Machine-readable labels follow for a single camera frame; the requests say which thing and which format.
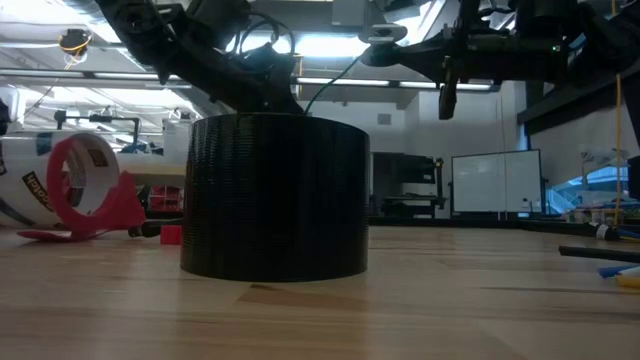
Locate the thin green cord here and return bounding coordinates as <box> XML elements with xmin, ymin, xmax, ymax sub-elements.
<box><xmin>303</xmin><ymin>54</ymin><xmax>364</xmax><ymax>116</ymax></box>

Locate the black gantry stand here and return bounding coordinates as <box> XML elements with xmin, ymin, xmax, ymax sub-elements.
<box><xmin>53</xmin><ymin>108</ymin><xmax>142</xmax><ymax>147</ymax></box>

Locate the black equipment rack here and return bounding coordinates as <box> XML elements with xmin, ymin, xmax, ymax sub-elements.
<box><xmin>372</xmin><ymin>152</ymin><xmax>446</xmax><ymax>219</ymax></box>

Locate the hanging cable reel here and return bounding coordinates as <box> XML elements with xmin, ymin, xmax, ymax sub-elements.
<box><xmin>57</xmin><ymin>28</ymin><xmax>94</xmax><ymax>69</ymax></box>

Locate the whiteboard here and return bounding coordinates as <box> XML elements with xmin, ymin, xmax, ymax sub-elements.
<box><xmin>450</xmin><ymin>148</ymin><xmax>544</xmax><ymax>217</ymax></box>

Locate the red tape dispenser white tape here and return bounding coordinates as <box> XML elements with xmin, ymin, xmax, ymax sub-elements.
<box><xmin>0</xmin><ymin>130</ymin><xmax>147</xmax><ymax>244</ymax></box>

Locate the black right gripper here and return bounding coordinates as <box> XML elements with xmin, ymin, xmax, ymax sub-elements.
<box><xmin>394</xmin><ymin>0</ymin><xmax>569</xmax><ymax>121</ymax></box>

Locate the black wire spool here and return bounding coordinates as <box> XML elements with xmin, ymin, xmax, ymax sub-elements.
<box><xmin>358</xmin><ymin>23</ymin><xmax>409</xmax><ymax>68</ymax></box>

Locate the grey duct tape roll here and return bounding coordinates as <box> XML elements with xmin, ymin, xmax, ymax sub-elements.
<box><xmin>179</xmin><ymin>112</ymin><xmax>371</xmax><ymax>283</ymax></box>

